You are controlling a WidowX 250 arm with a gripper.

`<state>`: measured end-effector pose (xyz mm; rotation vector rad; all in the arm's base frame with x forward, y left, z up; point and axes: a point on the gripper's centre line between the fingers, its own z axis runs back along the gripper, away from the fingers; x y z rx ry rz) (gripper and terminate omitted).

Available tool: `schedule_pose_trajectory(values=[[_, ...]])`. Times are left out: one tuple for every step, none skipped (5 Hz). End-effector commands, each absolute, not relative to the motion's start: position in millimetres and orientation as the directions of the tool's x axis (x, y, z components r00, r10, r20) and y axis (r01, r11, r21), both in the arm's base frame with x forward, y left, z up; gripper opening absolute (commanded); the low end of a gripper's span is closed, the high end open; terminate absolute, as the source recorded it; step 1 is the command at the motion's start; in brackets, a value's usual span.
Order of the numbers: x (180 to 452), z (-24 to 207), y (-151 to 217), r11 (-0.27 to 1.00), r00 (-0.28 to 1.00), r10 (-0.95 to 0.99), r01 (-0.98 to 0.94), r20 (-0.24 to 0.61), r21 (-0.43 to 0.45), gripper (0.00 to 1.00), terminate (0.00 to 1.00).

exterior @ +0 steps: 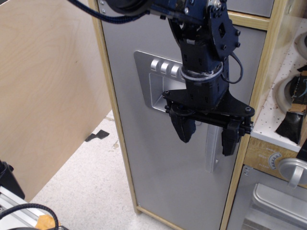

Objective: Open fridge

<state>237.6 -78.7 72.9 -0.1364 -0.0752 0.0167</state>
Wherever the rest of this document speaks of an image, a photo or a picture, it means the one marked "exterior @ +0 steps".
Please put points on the black torn tape piece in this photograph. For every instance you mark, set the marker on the black torn tape piece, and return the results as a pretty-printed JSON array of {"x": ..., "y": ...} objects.
[{"x": 291, "y": 98}]

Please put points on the silver oven knob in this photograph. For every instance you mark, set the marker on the silver oven knob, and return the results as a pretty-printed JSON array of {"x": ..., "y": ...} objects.
[{"x": 294, "y": 171}]

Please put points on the silver oven door handle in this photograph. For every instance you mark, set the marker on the silver oven door handle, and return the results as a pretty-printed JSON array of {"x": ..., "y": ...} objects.
[{"x": 280, "y": 203}]

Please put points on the grey toy fridge door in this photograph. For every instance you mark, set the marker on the grey toy fridge door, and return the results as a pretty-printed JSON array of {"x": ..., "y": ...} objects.
[{"x": 169, "y": 176}]

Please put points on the wooden toy kitchen frame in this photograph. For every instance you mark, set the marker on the wooden toy kitchen frame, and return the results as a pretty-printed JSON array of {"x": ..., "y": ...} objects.
[{"x": 263, "y": 41}]

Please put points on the black tape on floor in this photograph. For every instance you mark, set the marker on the black tape on floor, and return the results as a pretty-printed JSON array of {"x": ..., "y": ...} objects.
[{"x": 100, "y": 135}]

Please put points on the plywood board panel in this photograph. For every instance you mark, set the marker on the plywood board panel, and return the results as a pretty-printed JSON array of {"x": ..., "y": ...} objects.
[{"x": 53, "y": 91}]

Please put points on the silver fridge door handle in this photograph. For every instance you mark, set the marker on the silver fridge door handle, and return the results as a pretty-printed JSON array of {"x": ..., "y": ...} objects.
[{"x": 213, "y": 147}]

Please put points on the grey oven door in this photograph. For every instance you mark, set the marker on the grey oven door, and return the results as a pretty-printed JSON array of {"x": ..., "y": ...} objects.
[{"x": 246, "y": 215}]

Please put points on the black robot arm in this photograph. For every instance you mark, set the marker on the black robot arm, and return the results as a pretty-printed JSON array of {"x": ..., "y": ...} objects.
[{"x": 207, "y": 39}]

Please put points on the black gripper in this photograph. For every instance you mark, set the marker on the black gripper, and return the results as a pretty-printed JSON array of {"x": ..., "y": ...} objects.
[{"x": 208, "y": 101}]

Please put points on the grey upper cabinet door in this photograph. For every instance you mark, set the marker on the grey upper cabinet door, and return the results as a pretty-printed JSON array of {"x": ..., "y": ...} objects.
[{"x": 255, "y": 7}]

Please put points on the silver ice dispenser panel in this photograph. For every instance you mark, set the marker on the silver ice dispenser panel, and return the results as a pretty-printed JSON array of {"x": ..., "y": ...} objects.
[{"x": 157, "y": 75}]

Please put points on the orange tape piece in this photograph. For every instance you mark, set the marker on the orange tape piece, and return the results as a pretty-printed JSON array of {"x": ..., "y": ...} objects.
[{"x": 45, "y": 222}]

